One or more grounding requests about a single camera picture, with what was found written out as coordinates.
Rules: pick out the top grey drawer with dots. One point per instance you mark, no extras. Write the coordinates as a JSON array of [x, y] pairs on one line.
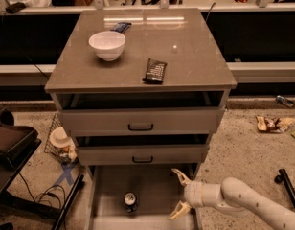
[[158, 113]]

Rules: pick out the white ceramic bowl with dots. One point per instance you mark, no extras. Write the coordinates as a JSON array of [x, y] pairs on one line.
[[107, 45]]

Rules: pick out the crumpled chip bag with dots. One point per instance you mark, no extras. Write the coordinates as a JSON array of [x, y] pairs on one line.
[[274, 125]]

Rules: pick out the grey drawer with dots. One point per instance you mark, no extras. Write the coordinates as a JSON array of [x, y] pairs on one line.
[[158, 113], [158, 191], [142, 149]]

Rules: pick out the black device on ledge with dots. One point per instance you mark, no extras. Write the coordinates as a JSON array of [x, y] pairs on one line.
[[15, 8]]

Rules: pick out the blue pepsi can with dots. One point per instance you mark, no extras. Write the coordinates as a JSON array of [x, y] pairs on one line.
[[131, 202]]

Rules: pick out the black stacked trays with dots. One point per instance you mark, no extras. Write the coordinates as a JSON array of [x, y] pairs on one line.
[[14, 140]]

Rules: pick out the middle grey drawer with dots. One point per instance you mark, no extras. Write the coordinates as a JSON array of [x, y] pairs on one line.
[[142, 149]]

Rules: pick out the bottom grey drawer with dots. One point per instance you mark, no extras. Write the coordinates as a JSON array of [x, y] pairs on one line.
[[158, 191]]

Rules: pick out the black metal bar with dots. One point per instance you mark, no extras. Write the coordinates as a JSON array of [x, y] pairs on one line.
[[282, 177], [68, 202]]

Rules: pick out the grey drawer cabinet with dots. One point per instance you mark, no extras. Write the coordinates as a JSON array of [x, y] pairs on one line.
[[178, 37]]

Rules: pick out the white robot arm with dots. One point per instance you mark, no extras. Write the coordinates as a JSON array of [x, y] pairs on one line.
[[232, 197]]

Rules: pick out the dark chocolate bar wrapper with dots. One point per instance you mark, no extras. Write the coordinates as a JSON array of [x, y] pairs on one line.
[[155, 72]]

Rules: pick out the black metal bar right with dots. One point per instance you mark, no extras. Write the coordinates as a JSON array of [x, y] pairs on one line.
[[282, 177]]

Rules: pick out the wire mesh basket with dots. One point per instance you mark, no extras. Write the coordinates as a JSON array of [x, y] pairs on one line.
[[62, 155]]

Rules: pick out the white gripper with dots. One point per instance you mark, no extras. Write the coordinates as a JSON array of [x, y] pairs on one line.
[[192, 194]]

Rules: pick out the blue snack packet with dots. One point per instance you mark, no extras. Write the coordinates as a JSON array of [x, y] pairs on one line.
[[121, 27]]

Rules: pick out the black metal bar left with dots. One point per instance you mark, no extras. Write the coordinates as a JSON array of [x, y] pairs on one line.
[[68, 202]]

